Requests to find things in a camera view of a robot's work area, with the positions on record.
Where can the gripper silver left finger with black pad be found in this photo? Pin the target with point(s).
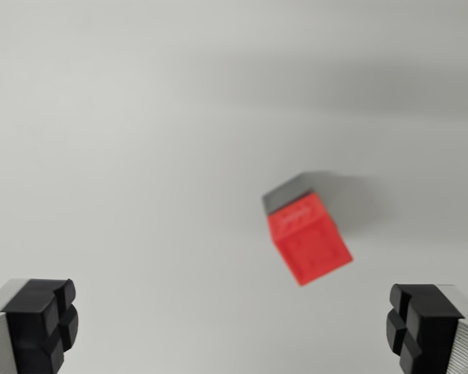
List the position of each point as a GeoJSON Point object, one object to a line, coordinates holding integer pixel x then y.
{"type": "Point", "coordinates": [27, 323]}

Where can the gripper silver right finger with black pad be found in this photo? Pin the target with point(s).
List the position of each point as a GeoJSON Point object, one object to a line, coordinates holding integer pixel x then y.
{"type": "Point", "coordinates": [437, 331]}

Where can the red infantino soft cube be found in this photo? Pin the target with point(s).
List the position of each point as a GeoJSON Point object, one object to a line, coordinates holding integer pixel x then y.
{"type": "Point", "coordinates": [310, 249]}

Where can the grey soft cube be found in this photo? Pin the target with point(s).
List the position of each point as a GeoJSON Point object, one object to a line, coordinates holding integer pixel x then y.
{"type": "Point", "coordinates": [286, 195]}

